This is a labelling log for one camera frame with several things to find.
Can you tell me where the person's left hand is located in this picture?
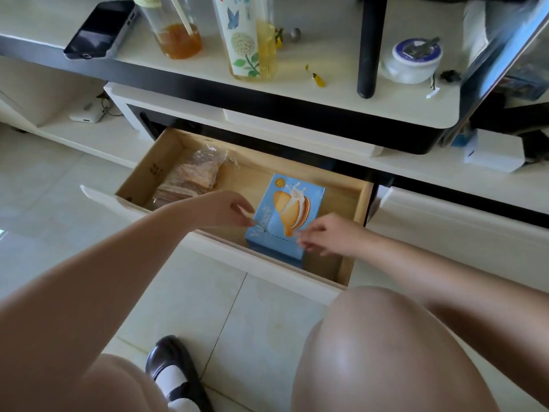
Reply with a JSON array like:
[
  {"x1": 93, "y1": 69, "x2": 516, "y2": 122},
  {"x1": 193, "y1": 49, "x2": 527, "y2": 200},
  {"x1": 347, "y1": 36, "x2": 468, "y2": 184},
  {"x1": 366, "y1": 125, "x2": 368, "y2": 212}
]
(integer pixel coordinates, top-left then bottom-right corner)
[{"x1": 184, "y1": 191, "x2": 258, "y2": 231}]

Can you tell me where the person's right hand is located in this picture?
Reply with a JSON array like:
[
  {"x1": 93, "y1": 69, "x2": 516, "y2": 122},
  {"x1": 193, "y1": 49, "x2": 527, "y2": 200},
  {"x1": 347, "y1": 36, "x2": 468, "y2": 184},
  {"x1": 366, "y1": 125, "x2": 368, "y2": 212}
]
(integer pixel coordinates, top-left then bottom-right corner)
[{"x1": 295, "y1": 213, "x2": 366, "y2": 257}]

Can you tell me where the blue biscuit box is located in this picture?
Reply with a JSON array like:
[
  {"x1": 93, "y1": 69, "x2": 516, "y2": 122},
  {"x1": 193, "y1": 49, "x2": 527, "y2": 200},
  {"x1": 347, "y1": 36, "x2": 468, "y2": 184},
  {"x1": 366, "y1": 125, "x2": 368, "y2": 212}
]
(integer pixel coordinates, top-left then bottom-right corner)
[{"x1": 245, "y1": 173, "x2": 326, "y2": 269}]

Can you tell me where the person's left forearm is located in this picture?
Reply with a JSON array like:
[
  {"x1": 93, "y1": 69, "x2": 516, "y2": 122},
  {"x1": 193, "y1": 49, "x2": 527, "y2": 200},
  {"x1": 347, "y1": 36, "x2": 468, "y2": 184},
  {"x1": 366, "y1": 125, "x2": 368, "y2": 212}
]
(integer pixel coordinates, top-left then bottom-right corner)
[{"x1": 0, "y1": 201, "x2": 196, "y2": 412}]

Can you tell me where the person's right forearm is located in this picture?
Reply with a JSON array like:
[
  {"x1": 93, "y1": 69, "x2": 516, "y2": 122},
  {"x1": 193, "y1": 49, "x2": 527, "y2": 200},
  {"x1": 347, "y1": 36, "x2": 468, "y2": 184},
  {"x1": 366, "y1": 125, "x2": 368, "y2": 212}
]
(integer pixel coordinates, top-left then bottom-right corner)
[{"x1": 359, "y1": 229, "x2": 549, "y2": 408}]

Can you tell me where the open wooden drawer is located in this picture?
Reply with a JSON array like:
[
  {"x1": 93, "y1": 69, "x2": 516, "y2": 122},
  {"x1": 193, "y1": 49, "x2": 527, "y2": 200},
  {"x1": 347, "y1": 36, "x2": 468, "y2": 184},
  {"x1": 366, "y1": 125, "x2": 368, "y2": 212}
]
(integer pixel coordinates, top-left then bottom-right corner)
[{"x1": 81, "y1": 127, "x2": 375, "y2": 306}]

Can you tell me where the clear plastic snack bag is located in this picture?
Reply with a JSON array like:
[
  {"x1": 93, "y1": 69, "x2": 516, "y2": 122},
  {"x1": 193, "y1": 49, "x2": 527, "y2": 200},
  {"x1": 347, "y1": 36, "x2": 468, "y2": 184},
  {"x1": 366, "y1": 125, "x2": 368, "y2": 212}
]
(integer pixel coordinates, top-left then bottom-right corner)
[{"x1": 151, "y1": 143, "x2": 229, "y2": 209}]

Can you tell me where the person's right leg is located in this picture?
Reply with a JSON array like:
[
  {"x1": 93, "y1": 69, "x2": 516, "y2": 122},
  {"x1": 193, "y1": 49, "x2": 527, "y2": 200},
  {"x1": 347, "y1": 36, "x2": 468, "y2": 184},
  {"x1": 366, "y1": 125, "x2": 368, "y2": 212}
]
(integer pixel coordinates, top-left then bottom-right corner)
[{"x1": 291, "y1": 286, "x2": 501, "y2": 412}]

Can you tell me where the person's leg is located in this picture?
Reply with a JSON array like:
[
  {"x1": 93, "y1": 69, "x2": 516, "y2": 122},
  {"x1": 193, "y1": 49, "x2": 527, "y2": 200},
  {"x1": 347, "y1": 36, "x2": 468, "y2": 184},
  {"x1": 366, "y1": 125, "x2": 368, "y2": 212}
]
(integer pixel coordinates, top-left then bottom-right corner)
[
  {"x1": 291, "y1": 286, "x2": 501, "y2": 412},
  {"x1": 77, "y1": 353, "x2": 169, "y2": 412}
]

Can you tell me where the white tv cabinet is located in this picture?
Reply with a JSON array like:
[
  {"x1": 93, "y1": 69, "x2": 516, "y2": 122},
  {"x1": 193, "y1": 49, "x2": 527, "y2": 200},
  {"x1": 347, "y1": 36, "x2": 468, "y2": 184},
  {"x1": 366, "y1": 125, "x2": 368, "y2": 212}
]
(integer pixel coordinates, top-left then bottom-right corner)
[{"x1": 0, "y1": 0, "x2": 549, "y2": 306}]

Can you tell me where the black leather shoe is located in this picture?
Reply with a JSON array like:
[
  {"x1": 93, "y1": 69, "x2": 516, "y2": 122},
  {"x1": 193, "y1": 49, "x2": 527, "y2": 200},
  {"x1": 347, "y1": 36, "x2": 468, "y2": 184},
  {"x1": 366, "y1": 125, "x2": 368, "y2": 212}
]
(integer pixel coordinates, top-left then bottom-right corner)
[{"x1": 145, "y1": 335, "x2": 214, "y2": 412}]

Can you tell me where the floral bottle with yellow liquid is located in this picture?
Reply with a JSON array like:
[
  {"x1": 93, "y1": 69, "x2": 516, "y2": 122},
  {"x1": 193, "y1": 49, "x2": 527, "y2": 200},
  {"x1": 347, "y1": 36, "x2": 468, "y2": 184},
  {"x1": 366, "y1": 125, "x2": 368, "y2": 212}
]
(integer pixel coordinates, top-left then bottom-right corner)
[{"x1": 210, "y1": 0, "x2": 278, "y2": 81}]

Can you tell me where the white sock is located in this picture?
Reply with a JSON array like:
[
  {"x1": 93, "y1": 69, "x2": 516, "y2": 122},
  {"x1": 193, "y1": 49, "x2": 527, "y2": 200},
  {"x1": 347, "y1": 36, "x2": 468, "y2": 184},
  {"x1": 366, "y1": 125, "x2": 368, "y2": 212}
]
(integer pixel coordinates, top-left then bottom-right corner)
[{"x1": 154, "y1": 365, "x2": 201, "y2": 412}]

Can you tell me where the clear jar with orange liquid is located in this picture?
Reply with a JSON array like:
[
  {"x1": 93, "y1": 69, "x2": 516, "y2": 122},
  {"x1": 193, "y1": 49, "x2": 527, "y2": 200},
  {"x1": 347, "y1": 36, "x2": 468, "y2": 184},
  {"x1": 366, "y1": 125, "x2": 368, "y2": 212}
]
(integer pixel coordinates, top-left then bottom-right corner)
[{"x1": 130, "y1": 0, "x2": 203, "y2": 61}]

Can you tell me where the white router box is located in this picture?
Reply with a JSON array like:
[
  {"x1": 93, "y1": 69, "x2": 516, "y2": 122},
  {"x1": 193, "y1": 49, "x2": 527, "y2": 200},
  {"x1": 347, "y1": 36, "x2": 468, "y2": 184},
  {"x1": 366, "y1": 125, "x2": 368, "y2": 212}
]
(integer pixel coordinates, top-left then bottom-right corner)
[{"x1": 69, "y1": 98, "x2": 109, "y2": 124}]

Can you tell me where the black monitor stand leg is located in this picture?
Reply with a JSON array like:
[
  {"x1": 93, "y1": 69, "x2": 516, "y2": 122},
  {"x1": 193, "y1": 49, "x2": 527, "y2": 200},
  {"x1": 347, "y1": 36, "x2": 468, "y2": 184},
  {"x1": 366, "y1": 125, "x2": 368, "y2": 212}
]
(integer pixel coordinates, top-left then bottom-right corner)
[{"x1": 357, "y1": 0, "x2": 389, "y2": 99}]

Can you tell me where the white round tin blue lid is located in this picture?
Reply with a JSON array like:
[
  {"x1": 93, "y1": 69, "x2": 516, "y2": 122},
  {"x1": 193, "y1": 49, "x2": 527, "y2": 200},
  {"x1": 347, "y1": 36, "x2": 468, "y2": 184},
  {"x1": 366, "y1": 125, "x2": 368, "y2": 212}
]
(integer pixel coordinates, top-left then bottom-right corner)
[{"x1": 379, "y1": 37, "x2": 443, "y2": 85}]

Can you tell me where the small white box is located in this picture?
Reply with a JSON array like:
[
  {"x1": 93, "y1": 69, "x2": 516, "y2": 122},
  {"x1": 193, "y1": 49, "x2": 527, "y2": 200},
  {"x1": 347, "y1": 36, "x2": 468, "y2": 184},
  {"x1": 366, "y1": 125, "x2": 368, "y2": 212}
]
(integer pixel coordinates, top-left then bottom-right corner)
[{"x1": 463, "y1": 129, "x2": 526, "y2": 173}]

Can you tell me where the person's left leg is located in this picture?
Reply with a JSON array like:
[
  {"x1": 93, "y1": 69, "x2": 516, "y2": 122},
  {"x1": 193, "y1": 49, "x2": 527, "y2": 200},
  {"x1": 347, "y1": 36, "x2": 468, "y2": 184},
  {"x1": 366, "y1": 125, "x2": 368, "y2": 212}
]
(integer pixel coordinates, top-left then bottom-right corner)
[{"x1": 77, "y1": 353, "x2": 169, "y2": 412}]

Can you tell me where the black smartphone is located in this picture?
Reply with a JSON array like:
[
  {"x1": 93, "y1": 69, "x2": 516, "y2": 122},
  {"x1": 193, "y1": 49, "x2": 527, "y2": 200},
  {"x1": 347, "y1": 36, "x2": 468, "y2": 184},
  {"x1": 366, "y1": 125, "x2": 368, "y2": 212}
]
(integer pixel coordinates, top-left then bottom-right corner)
[{"x1": 63, "y1": 0, "x2": 140, "y2": 61}]

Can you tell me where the black flat screen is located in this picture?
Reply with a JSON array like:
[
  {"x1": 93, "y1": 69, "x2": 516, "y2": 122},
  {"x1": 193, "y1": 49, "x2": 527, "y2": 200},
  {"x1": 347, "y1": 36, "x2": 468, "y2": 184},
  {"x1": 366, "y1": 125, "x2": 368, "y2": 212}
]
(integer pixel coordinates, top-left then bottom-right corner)
[{"x1": 441, "y1": 0, "x2": 549, "y2": 147}]

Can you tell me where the blue printed box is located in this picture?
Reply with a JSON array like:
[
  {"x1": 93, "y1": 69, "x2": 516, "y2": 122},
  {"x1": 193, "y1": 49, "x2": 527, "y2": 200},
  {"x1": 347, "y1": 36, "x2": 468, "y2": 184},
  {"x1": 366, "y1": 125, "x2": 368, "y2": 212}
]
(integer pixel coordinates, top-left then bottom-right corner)
[{"x1": 495, "y1": 63, "x2": 549, "y2": 102}]

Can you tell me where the black cable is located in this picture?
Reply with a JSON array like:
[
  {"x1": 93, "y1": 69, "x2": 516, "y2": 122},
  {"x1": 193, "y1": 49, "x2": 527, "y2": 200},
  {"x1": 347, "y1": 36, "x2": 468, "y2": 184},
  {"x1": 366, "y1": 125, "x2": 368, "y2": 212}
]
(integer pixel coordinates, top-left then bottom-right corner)
[{"x1": 96, "y1": 92, "x2": 124, "y2": 118}]

